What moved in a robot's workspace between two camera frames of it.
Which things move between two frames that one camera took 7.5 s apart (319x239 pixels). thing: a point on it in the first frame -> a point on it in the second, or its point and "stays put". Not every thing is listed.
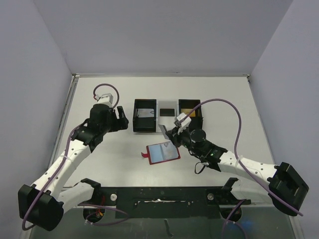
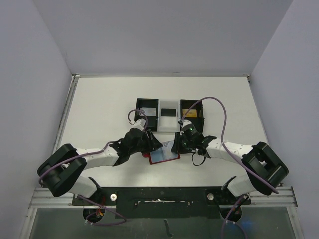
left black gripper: x=121 y=123 -> x=152 y=144
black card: x=167 y=112 stays put
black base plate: x=194 y=202 stays put
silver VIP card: x=164 y=129 -> x=149 y=111
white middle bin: x=166 y=112 stays put
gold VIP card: x=188 y=110 stays put
